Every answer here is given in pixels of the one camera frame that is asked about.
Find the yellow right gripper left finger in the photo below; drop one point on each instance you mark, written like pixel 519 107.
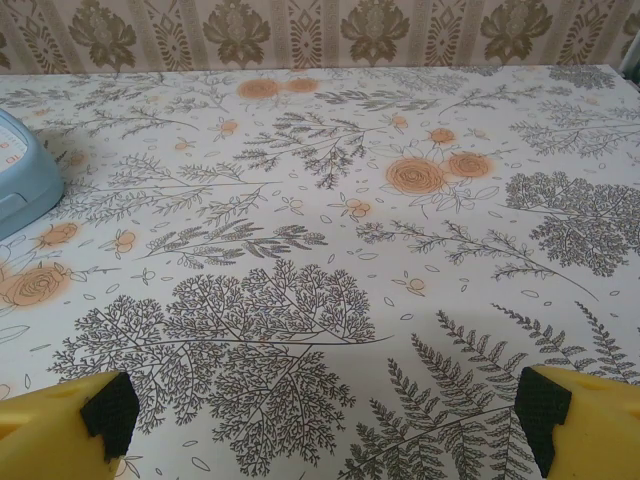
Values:
pixel 45 430

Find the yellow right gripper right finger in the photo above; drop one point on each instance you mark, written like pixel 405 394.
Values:
pixel 595 425

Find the aluminium frame post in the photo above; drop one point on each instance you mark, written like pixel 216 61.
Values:
pixel 631 60

